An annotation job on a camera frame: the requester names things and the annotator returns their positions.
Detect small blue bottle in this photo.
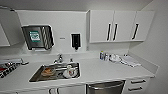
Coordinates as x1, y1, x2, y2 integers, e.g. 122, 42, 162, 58
98, 50, 105, 61

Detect small chrome sink fitting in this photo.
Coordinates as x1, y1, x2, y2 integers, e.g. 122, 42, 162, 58
67, 57, 74, 64

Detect small white bottle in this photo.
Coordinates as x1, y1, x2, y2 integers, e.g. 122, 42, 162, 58
103, 52, 110, 62

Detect white cup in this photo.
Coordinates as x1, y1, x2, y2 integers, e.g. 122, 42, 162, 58
64, 64, 76, 79

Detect orange bowl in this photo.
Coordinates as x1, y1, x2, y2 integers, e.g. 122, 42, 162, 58
42, 67, 55, 76

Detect white dishes on counter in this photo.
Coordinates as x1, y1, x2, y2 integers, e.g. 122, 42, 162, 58
119, 54, 141, 68

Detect steel paper towel dispenser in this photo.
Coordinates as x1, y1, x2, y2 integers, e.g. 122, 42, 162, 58
21, 23, 55, 52

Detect white sink base cabinet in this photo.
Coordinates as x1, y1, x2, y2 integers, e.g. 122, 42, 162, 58
29, 84, 87, 94

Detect steel kitchen sink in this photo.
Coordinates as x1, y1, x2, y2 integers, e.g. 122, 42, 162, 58
28, 62, 82, 84

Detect black wall soap dispenser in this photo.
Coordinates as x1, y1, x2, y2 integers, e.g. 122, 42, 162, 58
70, 32, 81, 52

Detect small wall label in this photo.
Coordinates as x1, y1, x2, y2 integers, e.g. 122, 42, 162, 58
58, 36, 66, 41

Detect white three-door wall cabinet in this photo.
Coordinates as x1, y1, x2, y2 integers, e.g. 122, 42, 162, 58
86, 8, 156, 45

